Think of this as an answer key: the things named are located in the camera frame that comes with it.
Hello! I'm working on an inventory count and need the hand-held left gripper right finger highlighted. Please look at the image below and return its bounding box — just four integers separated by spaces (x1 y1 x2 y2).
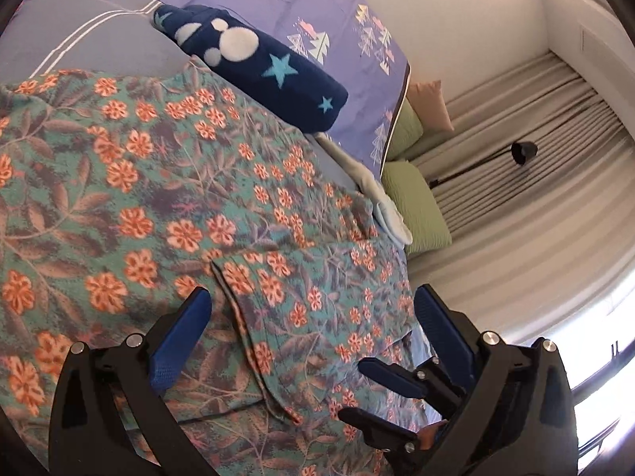
413 284 580 476

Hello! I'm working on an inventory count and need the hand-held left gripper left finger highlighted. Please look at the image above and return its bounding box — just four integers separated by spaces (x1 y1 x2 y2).
48 286 221 476

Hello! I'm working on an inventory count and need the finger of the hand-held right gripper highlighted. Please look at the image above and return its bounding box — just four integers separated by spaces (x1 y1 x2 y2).
336 405 438 458
357 356 470 411

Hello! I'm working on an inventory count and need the teal floral garment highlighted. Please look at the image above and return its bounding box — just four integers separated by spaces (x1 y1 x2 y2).
0 57 437 476

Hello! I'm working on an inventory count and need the green pillow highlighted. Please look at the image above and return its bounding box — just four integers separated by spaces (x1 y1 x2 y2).
384 96 425 162
380 161 454 255

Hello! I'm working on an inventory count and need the grey curtain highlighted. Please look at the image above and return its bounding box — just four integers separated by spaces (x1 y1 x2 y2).
407 50 635 321

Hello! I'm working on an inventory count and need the window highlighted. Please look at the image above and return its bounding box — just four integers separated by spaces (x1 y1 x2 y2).
558 258 635 457

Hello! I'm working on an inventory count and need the black floor lamp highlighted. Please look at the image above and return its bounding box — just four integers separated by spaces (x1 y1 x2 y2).
429 141 539 190

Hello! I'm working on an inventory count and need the pink pillow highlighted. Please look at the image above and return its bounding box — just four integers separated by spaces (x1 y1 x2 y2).
407 79 455 132

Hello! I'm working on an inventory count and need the navy star fleece blanket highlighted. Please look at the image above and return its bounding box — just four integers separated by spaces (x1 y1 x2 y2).
151 4 349 134

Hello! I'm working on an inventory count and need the purple tree print quilt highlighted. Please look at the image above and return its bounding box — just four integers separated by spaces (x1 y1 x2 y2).
92 0 412 177

